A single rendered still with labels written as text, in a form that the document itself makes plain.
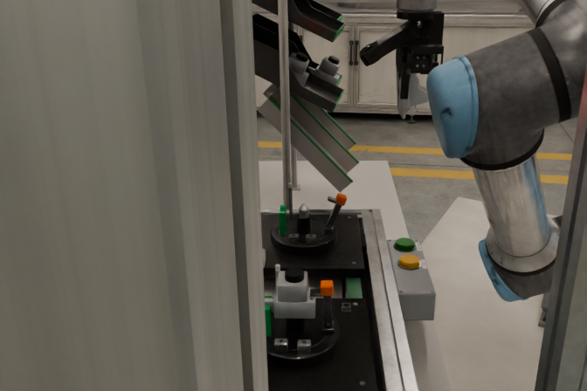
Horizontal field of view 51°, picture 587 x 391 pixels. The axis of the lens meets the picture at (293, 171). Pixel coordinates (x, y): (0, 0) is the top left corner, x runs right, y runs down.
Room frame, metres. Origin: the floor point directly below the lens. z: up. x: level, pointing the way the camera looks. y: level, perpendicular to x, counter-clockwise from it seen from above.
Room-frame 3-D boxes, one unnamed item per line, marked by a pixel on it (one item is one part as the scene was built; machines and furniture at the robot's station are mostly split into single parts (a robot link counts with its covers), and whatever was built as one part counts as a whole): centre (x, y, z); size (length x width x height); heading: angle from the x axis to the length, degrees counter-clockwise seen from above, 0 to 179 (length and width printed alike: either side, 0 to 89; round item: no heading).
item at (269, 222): (1.15, -0.02, 1.01); 0.24 x 0.24 x 0.13; 87
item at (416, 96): (1.18, -0.24, 1.27); 0.06 x 0.03 x 0.09; 87
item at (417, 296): (1.06, -0.23, 0.93); 0.21 x 0.07 x 0.06; 177
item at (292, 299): (0.81, 0.01, 1.06); 0.08 x 0.04 x 0.07; 87
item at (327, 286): (0.81, -0.04, 1.04); 0.04 x 0.02 x 0.08; 87
